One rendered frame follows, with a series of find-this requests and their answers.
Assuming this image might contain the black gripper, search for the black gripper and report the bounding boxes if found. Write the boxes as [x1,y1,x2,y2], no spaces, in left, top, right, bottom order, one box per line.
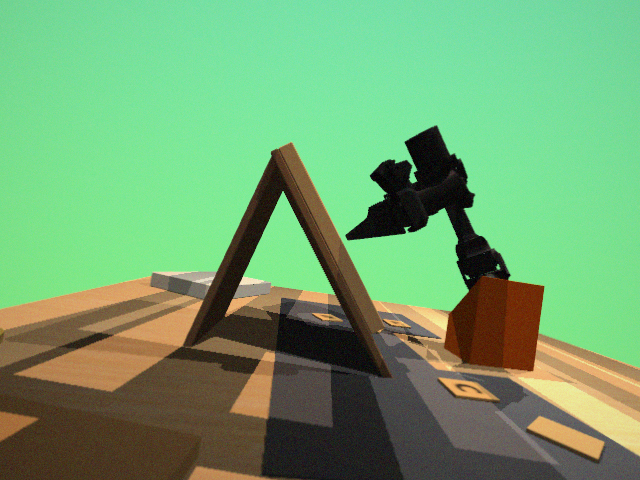
[345,181,441,241]

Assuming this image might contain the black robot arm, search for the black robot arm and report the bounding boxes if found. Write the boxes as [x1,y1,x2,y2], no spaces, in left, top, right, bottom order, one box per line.
[370,125,511,291]

